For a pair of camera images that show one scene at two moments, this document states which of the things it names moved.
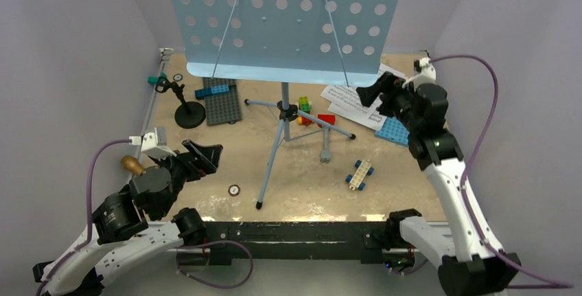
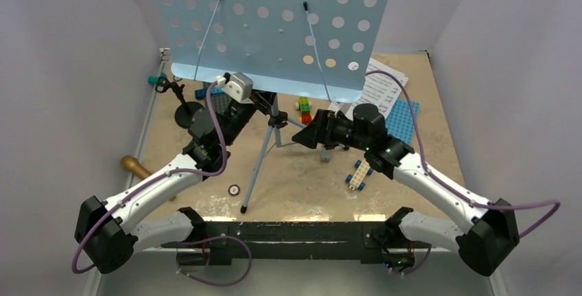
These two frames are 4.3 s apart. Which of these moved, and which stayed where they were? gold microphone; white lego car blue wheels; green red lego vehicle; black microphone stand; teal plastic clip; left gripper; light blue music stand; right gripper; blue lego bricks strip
Moved: light blue music stand; left gripper; right gripper
Stayed: gold microphone; white lego car blue wheels; black microphone stand; teal plastic clip; blue lego bricks strip; green red lego vehicle
